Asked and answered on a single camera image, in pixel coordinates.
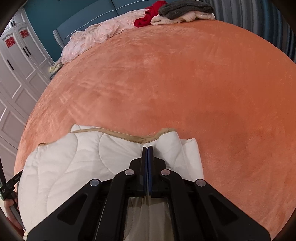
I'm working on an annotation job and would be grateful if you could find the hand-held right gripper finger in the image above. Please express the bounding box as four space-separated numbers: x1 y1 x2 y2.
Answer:
147 146 270 241
27 146 148 241

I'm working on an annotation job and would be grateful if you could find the cream quilted zip jacket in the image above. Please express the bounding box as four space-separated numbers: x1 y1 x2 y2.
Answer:
17 124 204 234

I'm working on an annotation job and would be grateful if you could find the person's left hand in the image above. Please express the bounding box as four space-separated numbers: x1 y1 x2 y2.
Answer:
4 197 25 232

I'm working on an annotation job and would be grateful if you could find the orange plush bed blanket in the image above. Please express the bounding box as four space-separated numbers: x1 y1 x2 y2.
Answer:
14 17 296 234

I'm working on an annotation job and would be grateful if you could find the white panelled wardrobe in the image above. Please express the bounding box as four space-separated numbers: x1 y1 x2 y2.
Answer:
0 7 56 181

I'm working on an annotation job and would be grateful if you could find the pale yellow cloth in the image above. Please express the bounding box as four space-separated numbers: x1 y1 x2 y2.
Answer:
49 62 62 75

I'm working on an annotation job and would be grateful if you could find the pink quilt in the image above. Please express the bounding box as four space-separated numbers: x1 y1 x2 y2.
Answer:
61 16 148 64

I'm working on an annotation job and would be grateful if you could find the red garment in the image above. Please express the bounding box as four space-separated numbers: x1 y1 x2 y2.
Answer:
134 0 168 28

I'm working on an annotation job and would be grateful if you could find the cream fleece garment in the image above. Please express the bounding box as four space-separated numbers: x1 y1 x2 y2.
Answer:
151 10 215 25

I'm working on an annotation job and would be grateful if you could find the blue upholstered bed headboard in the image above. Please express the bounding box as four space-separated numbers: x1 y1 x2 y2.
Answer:
53 0 158 49

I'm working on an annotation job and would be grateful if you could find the grey knit garment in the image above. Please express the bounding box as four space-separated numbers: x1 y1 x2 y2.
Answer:
158 0 215 20

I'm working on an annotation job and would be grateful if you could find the grey striped curtain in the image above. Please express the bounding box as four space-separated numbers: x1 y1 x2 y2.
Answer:
201 0 296 63

